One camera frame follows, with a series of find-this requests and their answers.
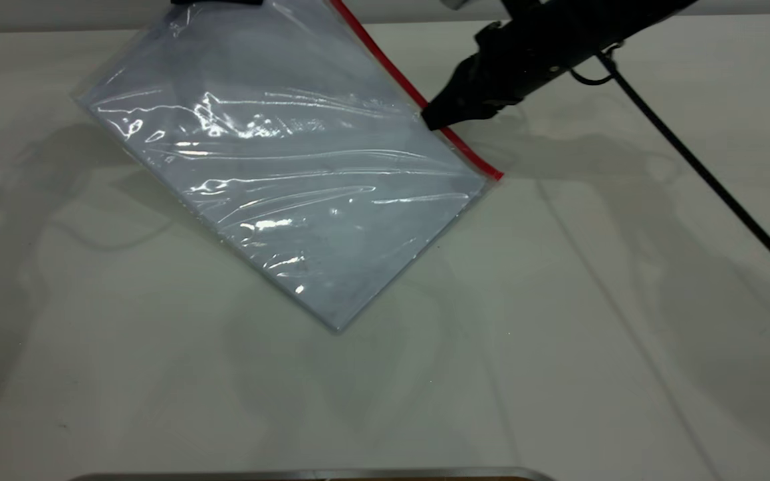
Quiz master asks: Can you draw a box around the clear zip bag red zipper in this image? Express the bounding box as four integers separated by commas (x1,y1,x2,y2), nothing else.
74,0,505,333

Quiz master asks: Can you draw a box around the black cable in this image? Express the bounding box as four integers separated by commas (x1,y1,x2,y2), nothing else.
569,43,770,295

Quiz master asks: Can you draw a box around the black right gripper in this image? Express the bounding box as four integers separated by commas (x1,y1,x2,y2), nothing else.
422,0,633,132

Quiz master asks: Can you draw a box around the grey metal bar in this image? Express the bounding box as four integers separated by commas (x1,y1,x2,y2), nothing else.
68,466,557,481

